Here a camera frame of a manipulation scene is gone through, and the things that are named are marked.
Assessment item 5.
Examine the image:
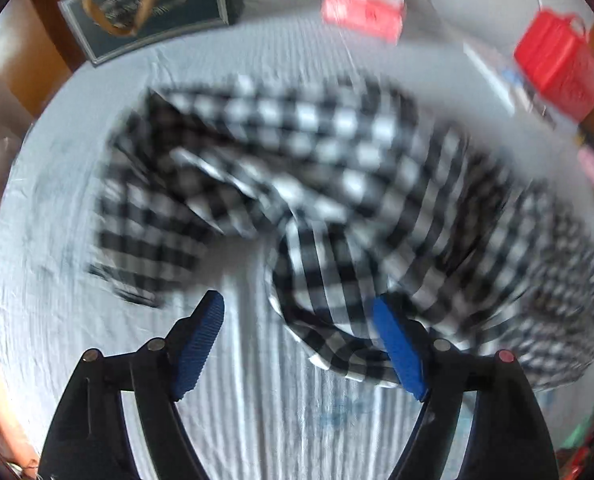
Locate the red plastic mini suitcase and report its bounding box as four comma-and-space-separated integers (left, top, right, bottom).
514, 8, 594, 122

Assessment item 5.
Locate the dark green gift bag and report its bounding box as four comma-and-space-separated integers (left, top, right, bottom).
60, 0, 244, 66

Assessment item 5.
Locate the light blue striped bedsheet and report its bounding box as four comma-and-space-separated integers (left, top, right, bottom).
0, 10, 594, 479

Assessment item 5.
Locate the red tissue pack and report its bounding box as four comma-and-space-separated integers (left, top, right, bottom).
321, 0, 407, 44

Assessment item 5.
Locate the black white checkered garment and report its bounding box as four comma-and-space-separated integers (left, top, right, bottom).
90, 76, 594, 389

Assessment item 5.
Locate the clear plastic document bag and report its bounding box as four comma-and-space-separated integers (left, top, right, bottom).
462, 40, 556, 130

